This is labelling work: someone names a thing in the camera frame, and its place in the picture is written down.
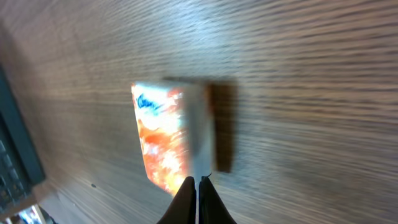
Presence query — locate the orange tissue pack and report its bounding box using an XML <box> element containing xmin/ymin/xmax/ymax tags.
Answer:
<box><xmin>131</xmin><ymin>81</ymin><xmax>215</xmax><ymax>195</ymax></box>

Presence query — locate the grey plastic shopping basket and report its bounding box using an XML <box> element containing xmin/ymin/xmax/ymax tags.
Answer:
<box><xmin>1</xmin><ymin>69</ymin><xmax>45</xmax><ymax>218</ymax></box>

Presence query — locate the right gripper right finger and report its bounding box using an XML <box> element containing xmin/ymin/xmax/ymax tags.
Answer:
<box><xmin>198</xmin><ymin>176</ymin><xmax>236</xmax><ymax>224</ymax></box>

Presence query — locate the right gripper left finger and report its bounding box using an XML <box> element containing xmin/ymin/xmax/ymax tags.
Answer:
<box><xmin>157</xmin><ymin>176</ymin><xmax>197</xmax><ymax>224</ymax></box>

